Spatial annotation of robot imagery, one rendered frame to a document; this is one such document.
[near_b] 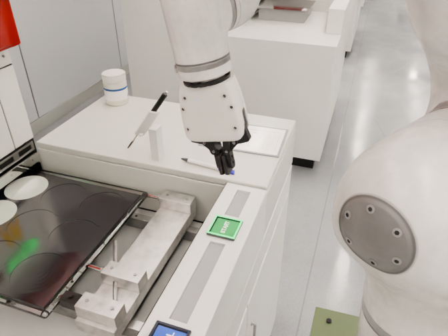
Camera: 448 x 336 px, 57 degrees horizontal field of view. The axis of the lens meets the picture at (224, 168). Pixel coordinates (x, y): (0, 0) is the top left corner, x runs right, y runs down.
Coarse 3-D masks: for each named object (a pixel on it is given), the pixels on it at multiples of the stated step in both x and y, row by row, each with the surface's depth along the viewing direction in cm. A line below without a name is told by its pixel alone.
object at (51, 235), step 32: (0, 192) 99; (64, 192) 99; (96, 192) 99; (128, 192) 99; (32, 224) 90; (64, 224) 90; (96, 224) 90; (0, 256) 82; (32, 256) 82; (64, 256) 82; (0, 288) 75; (32, 288) 75
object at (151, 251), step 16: (160, 208) 97; (160, 224) 93; (176, 224) 93; (144, 240) 88; (160, 240) 88; (176, 240) 90; (128, 256) 84; (144, 256) 84; (160, 256) 84; (160, 272) 84; (112, 288) 77; (144, 288) 78; (128, 304) 74; (80, 320) 71; (128, 320) 74
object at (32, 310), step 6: (0, 300) 72; (6, 300) 72; (12, 300) 72; (12, 306) 72; (18, 306) 71; (24, 306) 71; (30, 306) 71; (30, 312) 71; (36, 312) 70; (42, 312) 70; (42, 318) 70
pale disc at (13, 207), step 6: (0, 204) 95; (6, 204) 95; (12, 204) 95; (0, 210) 94; (6, 210) 94; (12, 210) 94; (0, 216) 92; (6, 216) 92; (12, 216) 92; (0, 222) 90
